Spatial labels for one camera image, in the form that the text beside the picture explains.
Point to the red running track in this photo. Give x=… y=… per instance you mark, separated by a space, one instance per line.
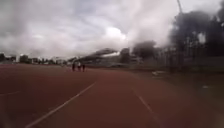
x=106 y=100

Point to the tall pole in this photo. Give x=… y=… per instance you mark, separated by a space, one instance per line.
x=180 y=20

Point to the row of dark trees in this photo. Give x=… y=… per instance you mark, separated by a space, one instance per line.
x=196 y=33

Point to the group of people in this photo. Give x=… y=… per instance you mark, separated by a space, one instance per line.
x=78 y=67

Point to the row of distant trees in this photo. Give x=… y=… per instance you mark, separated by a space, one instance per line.
x=26 y=60

